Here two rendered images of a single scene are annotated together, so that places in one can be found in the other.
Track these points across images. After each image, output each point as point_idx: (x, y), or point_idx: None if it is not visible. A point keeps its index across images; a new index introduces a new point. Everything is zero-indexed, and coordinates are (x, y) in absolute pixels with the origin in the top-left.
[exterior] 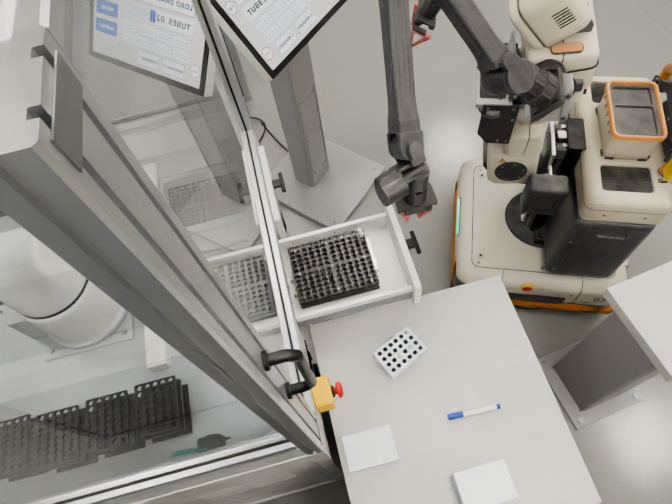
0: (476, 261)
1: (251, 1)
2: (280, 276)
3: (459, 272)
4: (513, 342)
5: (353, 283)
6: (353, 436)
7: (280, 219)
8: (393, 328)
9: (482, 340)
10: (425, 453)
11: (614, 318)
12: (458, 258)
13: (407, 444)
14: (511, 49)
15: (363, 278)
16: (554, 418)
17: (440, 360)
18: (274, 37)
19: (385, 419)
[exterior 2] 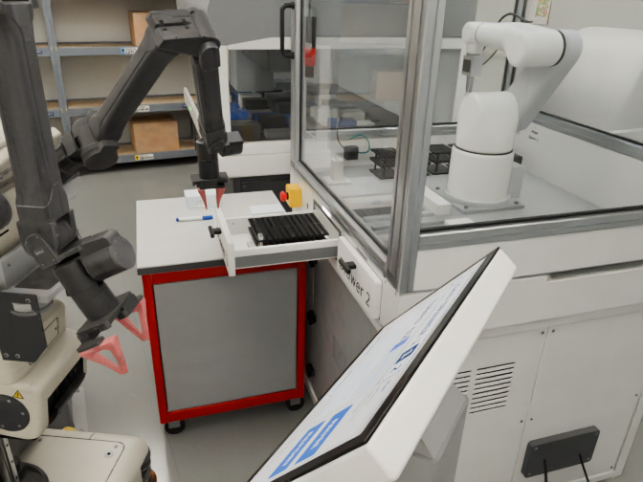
0: (118, 448)
1: (435, 303)
2: (325, 191)
3: (144, 443)
4: (149, 240)
5: (269, 218)
6: (276, 210)
7: (339, 245)
8: None
9: (172, 241)
10: (231, 210)
11: None
12: (138, 460)
13: (241, 212)
14: (22, 249)
15: (260, 220)
16: (143, 218)
17: (209, 234)
18: (389, 332)
19: None
